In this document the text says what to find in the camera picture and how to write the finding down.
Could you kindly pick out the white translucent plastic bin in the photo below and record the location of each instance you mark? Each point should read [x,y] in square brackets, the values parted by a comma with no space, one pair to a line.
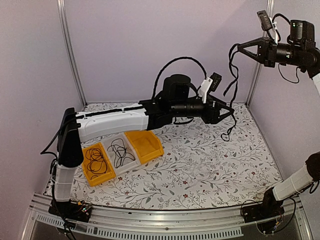
[121,154]

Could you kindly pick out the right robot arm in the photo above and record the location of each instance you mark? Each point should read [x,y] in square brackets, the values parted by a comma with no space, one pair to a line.
[300,51]

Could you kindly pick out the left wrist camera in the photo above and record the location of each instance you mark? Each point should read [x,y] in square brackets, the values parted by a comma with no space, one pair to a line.
[209,84]

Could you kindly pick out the far yellow plastic bin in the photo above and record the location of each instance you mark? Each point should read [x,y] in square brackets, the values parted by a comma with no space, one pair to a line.
[146,145]

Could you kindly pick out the front aluminium rail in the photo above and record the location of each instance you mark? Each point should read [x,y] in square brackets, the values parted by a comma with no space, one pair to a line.
[113,223]

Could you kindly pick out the left aluminium frame post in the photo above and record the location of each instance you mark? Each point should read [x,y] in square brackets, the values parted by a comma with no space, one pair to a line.
[61,7]

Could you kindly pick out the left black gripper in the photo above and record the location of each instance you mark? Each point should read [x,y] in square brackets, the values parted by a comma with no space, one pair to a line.
[210,119]

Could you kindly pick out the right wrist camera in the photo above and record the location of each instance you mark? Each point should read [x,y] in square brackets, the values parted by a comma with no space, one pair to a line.
[268,26]

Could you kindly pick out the floral table cloth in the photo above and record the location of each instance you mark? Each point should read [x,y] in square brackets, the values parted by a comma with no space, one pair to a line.
[203,166]

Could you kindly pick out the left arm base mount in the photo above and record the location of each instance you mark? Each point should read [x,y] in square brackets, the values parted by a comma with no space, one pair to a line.
[69,210]

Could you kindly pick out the aluminium frame post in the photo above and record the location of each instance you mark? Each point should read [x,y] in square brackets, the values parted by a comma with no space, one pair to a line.
[61,7]
[258,66]

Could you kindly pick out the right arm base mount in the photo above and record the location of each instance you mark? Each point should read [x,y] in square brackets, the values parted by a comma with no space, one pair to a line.
[262,211]

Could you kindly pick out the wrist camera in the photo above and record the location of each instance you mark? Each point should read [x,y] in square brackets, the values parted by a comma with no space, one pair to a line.
[209,84]
[268,26]

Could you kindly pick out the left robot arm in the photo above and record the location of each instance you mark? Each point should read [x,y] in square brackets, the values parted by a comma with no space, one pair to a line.
[179,98]

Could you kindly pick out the near yellow plastic bin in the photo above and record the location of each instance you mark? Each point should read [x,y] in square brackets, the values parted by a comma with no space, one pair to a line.
[96,165]

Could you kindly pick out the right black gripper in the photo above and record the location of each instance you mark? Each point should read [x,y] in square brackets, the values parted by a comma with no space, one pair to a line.
[267,50]

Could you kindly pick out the yellow plastic bin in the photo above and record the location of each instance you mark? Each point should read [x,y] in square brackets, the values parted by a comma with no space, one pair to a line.
[146,145]
[96,165]

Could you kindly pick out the right aluminium frame post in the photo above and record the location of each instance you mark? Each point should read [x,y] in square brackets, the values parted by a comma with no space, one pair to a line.
[258,66]

